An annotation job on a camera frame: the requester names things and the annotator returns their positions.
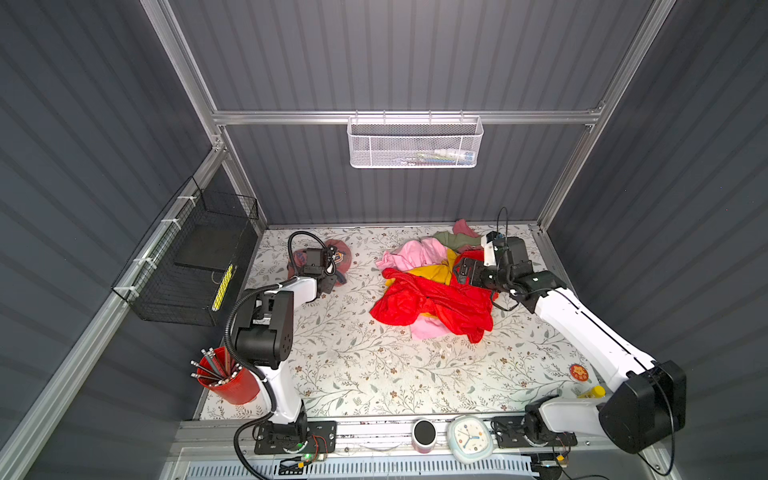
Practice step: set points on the olive green cloth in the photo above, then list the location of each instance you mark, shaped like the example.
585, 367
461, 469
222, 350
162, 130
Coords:
457, 242

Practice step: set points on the black wire wall basket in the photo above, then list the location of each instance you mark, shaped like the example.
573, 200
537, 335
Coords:
175, 279

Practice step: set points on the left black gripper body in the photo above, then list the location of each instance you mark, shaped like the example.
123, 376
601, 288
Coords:
328, 281

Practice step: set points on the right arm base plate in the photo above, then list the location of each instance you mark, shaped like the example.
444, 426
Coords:
527, 430

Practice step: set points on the maroon cloth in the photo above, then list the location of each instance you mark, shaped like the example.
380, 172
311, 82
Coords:
461, 227

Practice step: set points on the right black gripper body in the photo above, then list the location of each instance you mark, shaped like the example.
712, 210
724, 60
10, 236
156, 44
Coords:
483, 276

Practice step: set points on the dusty rose grey shirt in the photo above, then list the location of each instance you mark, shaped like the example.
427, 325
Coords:
342, 260

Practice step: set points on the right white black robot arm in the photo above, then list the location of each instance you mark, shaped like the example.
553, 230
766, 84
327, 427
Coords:
646, 399

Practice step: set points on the white analog clock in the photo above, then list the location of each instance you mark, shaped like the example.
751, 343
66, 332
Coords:
469, 440

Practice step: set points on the yellow small object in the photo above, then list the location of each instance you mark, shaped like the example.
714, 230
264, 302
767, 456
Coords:
596, 392

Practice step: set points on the red cloth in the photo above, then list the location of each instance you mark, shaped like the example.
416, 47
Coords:
463, 309

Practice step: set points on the red round sticker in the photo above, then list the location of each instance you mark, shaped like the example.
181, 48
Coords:
579, 373

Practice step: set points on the light pink cloth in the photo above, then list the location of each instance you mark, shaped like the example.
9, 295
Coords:
427, 326

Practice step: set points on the red cup with tools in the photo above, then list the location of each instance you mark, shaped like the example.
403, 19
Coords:
218, 372

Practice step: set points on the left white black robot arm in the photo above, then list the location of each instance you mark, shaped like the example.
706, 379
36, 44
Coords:
259, 331

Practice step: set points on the white wire mesh basket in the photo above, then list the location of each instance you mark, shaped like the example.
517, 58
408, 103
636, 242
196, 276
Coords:
414, 142

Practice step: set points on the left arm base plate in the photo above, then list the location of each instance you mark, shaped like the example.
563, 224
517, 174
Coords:
311, 437

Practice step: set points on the yellow black striped tool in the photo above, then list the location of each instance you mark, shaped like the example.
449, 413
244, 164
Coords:
222, 288

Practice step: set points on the yellow cloth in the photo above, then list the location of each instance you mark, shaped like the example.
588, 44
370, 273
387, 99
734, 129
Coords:
427, 262

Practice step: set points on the black round speaker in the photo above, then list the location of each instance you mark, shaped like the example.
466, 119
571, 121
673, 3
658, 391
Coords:
423, 436

